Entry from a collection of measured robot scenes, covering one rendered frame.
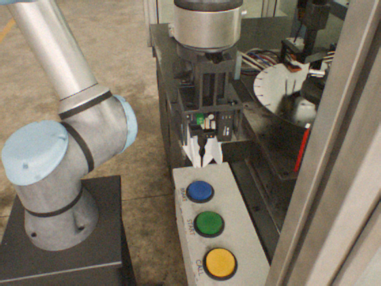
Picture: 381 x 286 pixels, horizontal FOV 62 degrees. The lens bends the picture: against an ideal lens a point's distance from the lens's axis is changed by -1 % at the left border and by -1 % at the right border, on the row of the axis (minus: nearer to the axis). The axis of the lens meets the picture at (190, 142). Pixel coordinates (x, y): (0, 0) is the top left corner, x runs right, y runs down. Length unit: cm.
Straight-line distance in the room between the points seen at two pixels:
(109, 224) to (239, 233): 32
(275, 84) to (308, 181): 60
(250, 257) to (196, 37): 32
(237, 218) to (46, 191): 34
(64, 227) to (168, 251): 93
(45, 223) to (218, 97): 44
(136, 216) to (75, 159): 111
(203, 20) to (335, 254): 24
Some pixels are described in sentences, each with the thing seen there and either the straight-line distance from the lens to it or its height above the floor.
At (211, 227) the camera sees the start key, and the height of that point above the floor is 91.
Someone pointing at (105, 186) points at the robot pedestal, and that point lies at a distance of 81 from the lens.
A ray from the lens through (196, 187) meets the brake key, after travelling 56.
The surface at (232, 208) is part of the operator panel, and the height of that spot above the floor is 90.
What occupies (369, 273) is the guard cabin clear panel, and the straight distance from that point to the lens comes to 33.
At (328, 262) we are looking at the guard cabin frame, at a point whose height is 114.
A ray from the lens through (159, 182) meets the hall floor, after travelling 184.
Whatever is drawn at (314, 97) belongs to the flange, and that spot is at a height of 96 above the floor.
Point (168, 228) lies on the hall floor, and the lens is 163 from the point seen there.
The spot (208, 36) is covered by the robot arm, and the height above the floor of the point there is 120.
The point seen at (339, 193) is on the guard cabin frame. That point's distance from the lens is 19.
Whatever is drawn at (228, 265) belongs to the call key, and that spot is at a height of 91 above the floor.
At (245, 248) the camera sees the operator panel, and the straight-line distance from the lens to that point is 51.
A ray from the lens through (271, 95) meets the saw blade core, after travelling 75.
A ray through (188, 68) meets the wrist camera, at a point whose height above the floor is 114.
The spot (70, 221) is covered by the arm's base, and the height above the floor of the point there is 81.
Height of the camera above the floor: 132
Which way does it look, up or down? 39 degrees down
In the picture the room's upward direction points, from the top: straight up
